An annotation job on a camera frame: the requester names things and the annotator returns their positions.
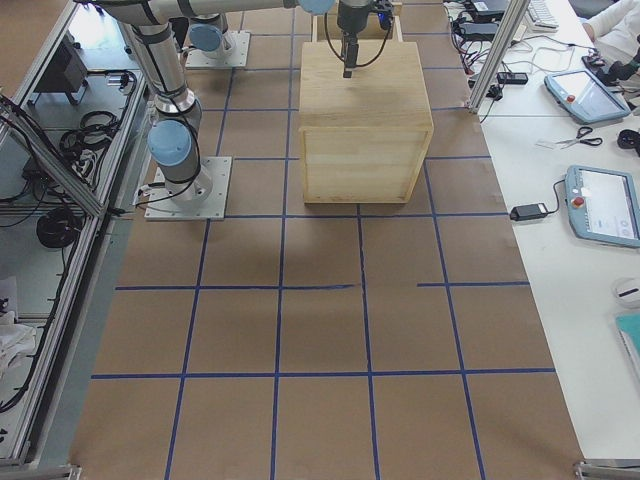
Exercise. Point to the light wooden drawer cabinet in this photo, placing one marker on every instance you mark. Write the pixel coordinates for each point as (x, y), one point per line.
(363, 138)

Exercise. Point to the person in white sleeve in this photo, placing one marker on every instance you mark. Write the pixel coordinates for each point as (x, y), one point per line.
(617, 26)

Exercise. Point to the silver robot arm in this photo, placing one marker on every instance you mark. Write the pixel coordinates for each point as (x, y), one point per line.
(209, 34)
(149, 23)

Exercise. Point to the blue teach pendant far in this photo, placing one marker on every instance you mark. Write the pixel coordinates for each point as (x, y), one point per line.
(585, 97)

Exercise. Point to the blue teach pendant near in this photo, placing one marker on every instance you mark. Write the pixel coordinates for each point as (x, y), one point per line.
(602, 205)

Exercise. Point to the white computer mouse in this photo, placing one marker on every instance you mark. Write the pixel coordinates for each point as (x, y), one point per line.
(626, 292)

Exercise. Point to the blue teach pendant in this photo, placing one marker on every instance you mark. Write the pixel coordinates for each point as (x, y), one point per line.
(585, 97)
(602, 205)

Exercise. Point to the aluminium frame post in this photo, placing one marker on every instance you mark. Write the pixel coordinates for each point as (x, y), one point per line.
(511, 20)

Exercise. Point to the black handled scissors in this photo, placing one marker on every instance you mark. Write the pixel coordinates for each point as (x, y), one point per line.
(583, 136)

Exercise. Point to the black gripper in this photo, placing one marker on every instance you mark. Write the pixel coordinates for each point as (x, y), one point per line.
(351, 17)

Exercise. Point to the black power adapter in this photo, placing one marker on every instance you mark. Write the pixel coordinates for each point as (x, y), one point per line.
(528, 212)

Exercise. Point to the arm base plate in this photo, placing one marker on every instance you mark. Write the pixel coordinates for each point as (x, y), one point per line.
(237, 58)
(204, 198)

